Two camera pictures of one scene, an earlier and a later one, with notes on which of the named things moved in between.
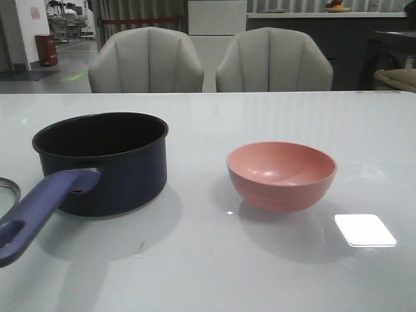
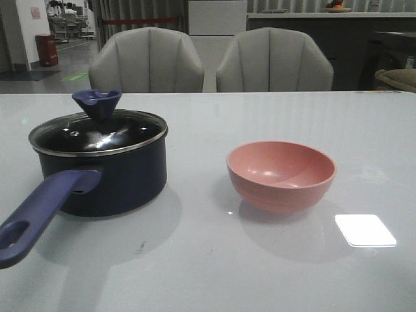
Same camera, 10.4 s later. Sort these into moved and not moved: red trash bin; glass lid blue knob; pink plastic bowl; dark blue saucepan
Moved: glass lid blue knob
Not moved: pink plastic bowl; dark blue saucepan; red trash bin
